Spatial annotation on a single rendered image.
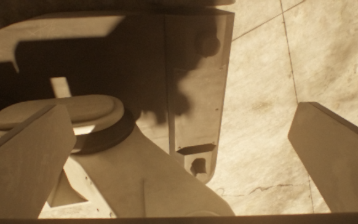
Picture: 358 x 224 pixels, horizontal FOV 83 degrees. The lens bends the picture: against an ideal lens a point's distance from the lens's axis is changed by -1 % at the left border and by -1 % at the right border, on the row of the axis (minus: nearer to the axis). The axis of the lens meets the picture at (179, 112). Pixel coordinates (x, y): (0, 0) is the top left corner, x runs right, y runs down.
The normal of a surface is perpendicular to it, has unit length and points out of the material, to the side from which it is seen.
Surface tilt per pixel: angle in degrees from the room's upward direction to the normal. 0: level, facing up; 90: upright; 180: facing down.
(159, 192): 115
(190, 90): 0
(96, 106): 90
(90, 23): 0
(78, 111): 90
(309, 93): 0
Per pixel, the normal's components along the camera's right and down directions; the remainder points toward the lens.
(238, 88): 0.22, 0.51
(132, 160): 0.00, -0.85
